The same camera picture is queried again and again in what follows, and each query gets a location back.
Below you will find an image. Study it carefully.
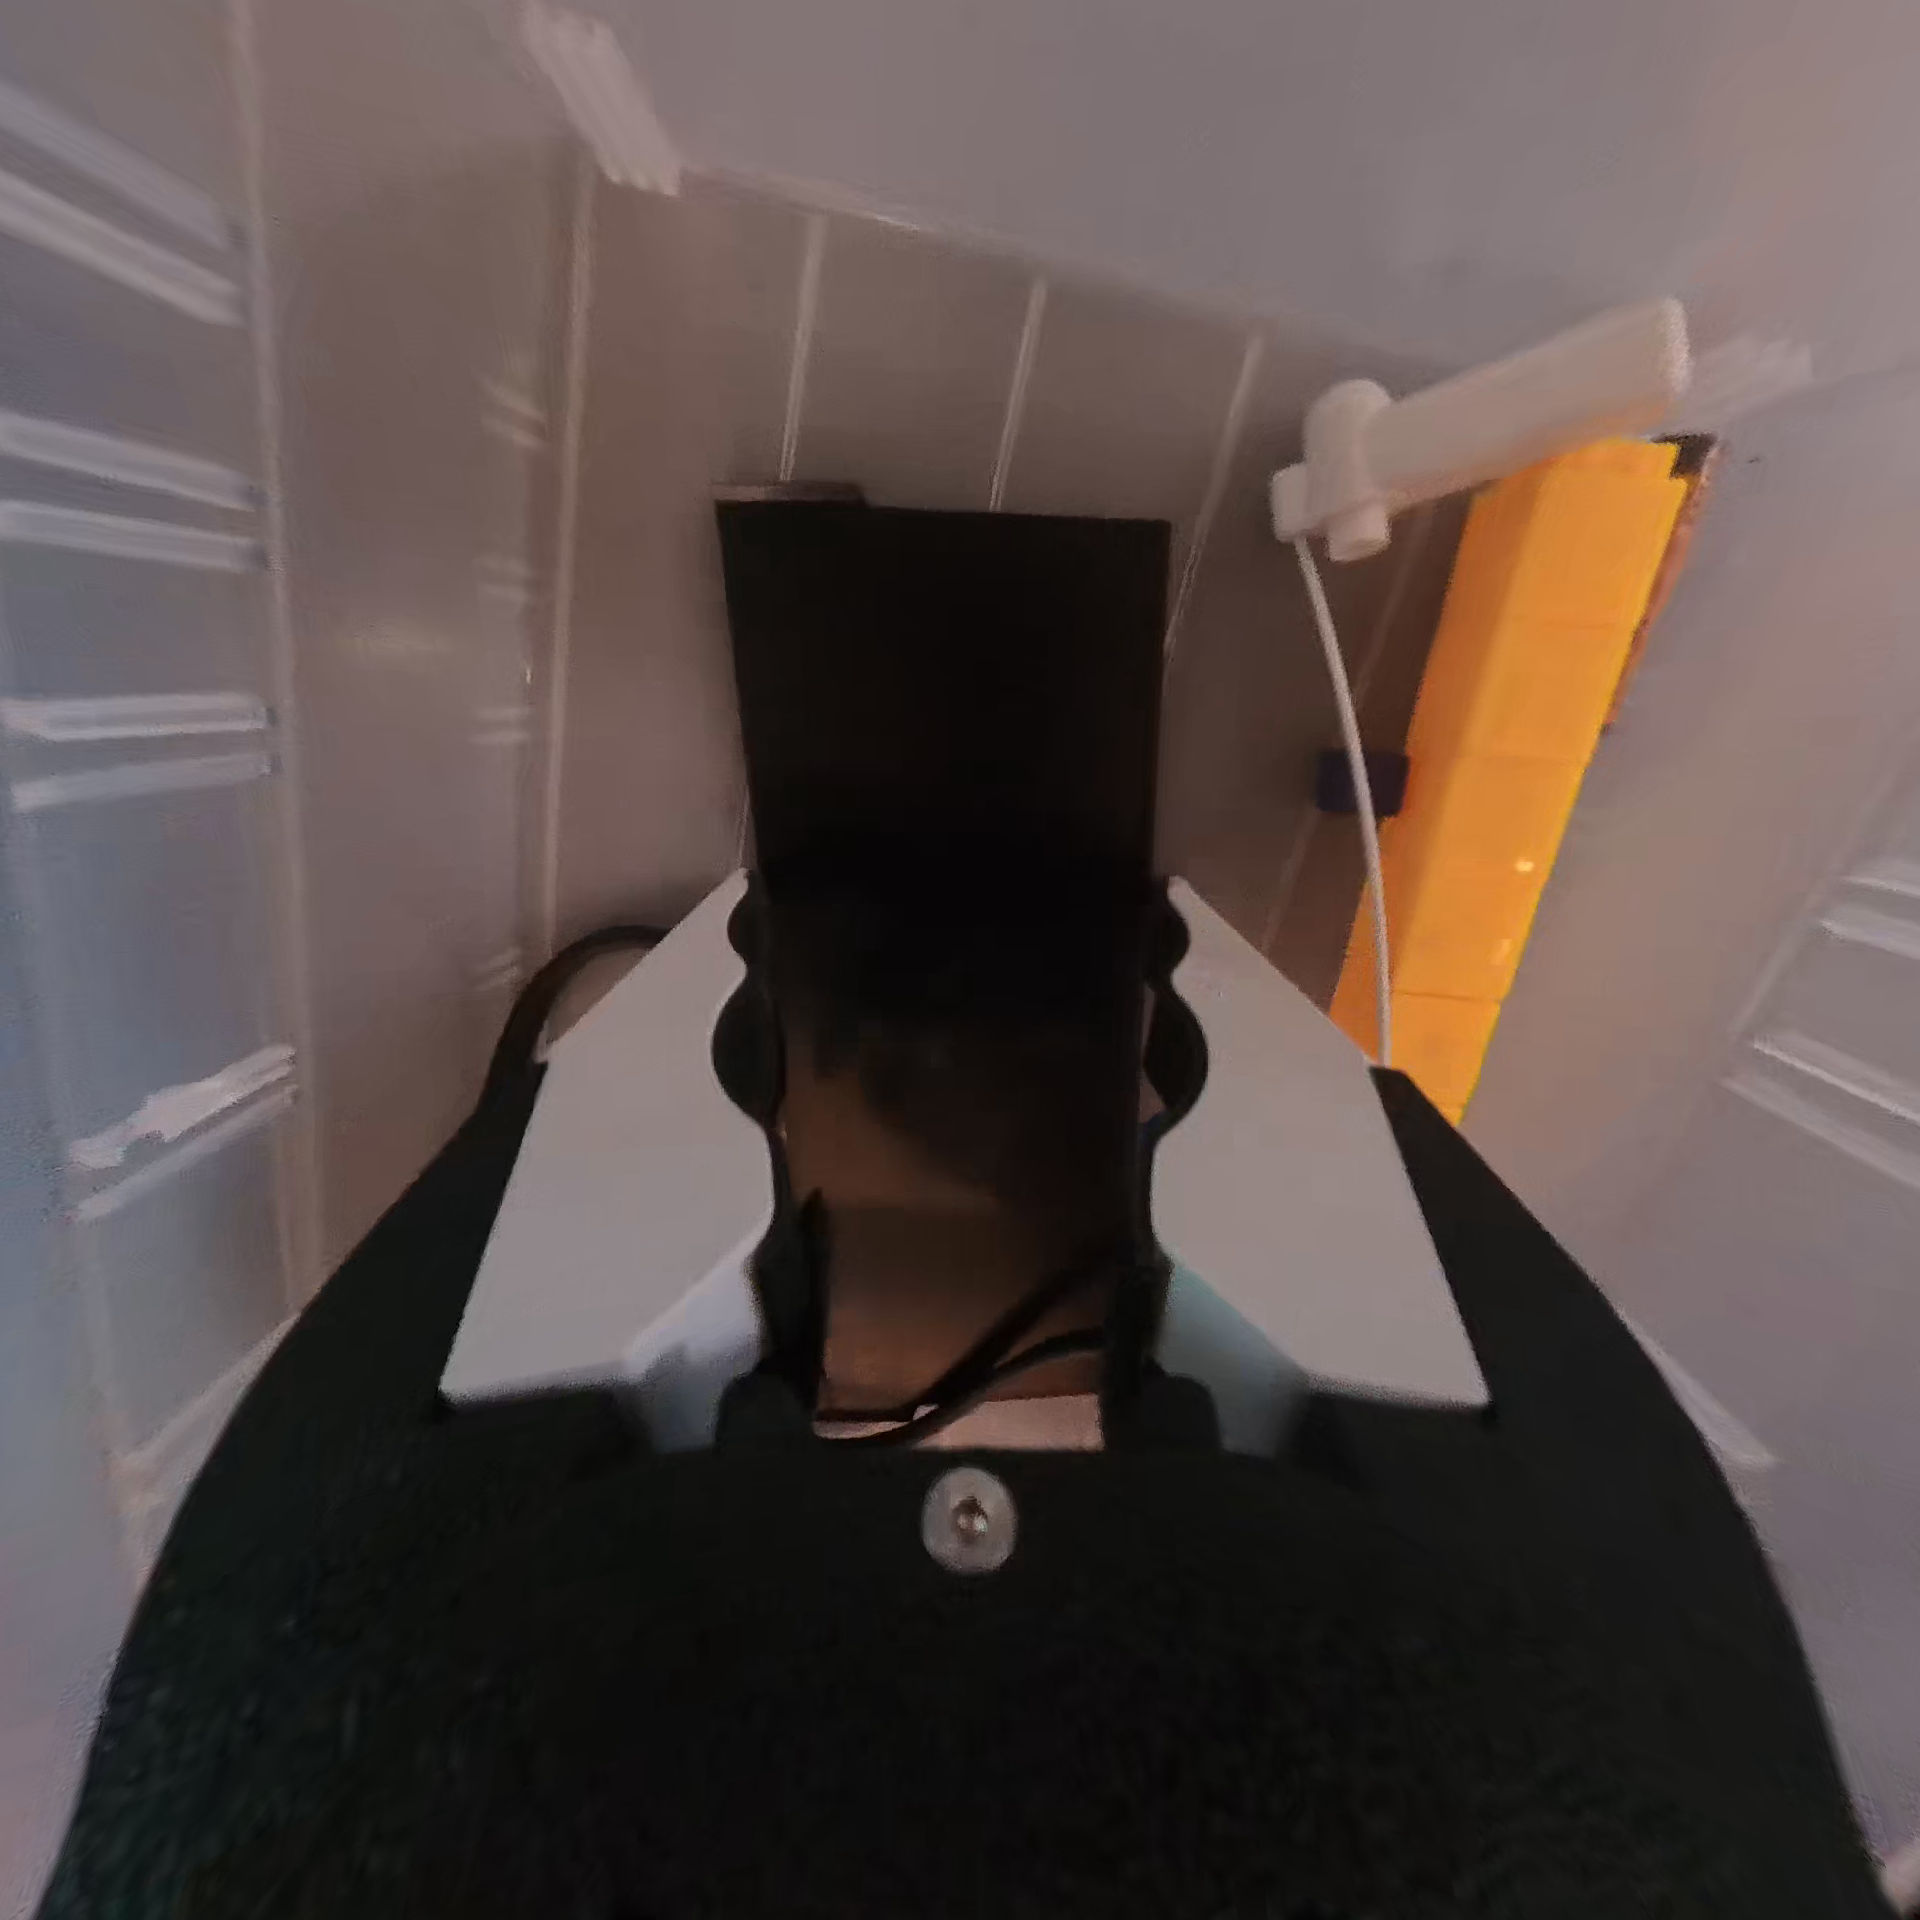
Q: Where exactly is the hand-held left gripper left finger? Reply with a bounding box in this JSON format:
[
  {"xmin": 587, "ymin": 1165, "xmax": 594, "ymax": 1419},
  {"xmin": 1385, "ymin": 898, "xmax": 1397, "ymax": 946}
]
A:
[{"xmin": 432, "ymin": 870, "xmax": 830, "ymax": 1451}]

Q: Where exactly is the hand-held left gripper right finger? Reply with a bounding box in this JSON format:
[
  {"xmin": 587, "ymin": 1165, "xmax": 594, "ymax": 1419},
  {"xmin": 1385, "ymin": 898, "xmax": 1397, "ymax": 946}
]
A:
[{"xmin": 1108, "ymin": 879, "xmax": 1494, "ymax": 1462}]

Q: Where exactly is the thin black cable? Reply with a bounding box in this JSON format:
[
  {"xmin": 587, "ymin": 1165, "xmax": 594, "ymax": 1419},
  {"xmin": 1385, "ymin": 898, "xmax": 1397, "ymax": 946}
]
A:
[{"xmin": 492, "ymin": 925, "xmax": 1119, "ymax": 1451}]

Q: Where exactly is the yellow block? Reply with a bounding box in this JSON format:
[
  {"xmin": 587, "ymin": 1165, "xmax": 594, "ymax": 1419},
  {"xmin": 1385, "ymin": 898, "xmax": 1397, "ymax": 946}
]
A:
[{"xmin": 1326, "ymin": 429, "xmax": 1696, "ymax": 1131}]

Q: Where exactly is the black plate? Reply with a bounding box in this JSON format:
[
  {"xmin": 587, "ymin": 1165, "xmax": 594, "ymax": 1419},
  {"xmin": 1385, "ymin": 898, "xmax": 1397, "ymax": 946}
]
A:
[{"xmin": 716, "ymin": 477, "xmax": 1174, "ymax": 1419}]

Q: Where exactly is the clear plastic storage bin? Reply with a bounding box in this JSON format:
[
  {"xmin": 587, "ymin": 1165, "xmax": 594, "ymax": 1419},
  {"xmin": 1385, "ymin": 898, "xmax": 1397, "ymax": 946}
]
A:
[{"xmin": 0, "ymin": 0, "xmax": 1920, "ymax": 1513}]

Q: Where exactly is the white cable with plug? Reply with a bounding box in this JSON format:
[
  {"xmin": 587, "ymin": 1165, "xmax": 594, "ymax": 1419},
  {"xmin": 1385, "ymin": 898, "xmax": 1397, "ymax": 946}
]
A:
[{"xmin": 1274, "ymin": 295, "xmax": 1696, "ymax": 1067}]

